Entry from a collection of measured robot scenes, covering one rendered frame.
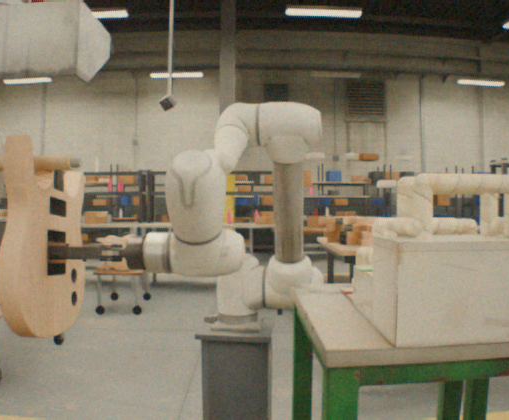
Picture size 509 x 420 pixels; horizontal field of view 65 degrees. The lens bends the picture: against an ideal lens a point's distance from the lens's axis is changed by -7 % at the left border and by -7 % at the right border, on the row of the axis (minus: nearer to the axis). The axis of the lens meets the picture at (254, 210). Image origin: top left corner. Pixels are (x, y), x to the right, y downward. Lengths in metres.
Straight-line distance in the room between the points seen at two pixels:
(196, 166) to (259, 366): 0.98
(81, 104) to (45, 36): 12.28
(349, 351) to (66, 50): 0.70
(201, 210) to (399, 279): 0.36
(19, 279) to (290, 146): 0.83
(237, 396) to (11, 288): 1.01
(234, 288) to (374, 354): 0.92
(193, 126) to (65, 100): 3.86
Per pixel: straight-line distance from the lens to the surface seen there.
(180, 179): 0.76
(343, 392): 0.75
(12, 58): 0.87
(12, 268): 0.87
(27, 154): 0.91
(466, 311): 0.76
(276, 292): 1.55
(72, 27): 0.84
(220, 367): 1.61
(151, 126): 12.37
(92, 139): 12.80
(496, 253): 0.77
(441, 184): 0.73
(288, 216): 1.41
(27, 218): 0.90
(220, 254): 0.87
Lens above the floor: 1.16
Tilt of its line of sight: 1 degrees down
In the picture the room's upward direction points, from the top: straight up
